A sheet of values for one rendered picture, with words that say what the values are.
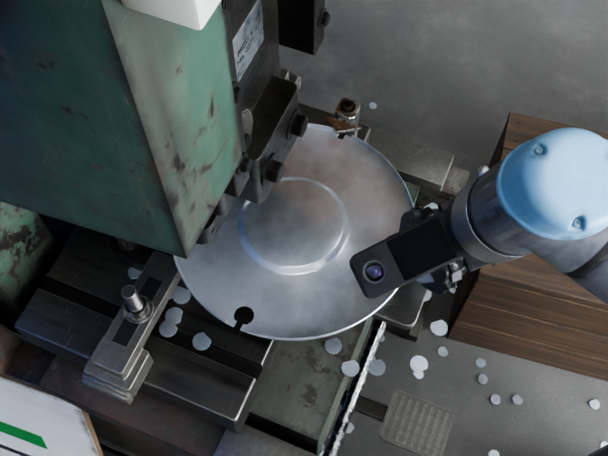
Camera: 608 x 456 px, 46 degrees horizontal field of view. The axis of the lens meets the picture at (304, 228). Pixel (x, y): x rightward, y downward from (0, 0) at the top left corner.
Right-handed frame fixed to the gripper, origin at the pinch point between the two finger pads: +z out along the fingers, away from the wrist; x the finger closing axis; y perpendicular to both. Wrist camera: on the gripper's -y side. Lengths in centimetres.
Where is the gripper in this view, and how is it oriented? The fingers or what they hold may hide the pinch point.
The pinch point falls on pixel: (404, 262)
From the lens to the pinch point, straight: 81.9
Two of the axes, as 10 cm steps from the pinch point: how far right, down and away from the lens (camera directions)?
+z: -1.4, 1.9, 9.7
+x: -3.9, -9.1, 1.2
